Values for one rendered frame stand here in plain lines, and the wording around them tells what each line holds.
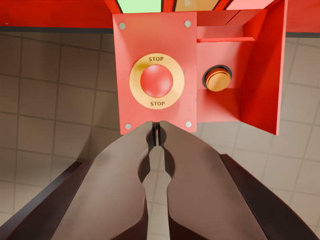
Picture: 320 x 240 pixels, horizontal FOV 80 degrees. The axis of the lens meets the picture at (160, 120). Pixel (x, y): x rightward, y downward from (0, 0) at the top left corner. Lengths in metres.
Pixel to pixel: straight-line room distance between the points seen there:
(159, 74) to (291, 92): 1.08
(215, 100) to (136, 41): 0.17
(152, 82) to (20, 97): 1.09
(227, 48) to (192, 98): 0.10
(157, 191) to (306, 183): 0.87
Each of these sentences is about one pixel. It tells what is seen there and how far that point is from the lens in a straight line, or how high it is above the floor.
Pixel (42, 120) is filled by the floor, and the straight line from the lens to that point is 1.23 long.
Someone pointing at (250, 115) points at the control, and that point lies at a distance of 0.33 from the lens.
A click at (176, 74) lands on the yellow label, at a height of 0.78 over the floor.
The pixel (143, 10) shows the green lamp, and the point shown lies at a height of 0.80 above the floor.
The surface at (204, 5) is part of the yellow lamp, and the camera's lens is 0.26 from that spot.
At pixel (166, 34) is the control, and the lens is 0.27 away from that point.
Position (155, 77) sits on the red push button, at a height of 0.81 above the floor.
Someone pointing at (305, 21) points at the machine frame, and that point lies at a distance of 1.02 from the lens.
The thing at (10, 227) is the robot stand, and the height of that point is 0.52.
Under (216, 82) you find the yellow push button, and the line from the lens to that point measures 0.33.
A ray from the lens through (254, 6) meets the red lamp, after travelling 0.28.
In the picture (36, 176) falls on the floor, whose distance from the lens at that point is 1.34.
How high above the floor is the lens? 1.04
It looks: 81 degrees down
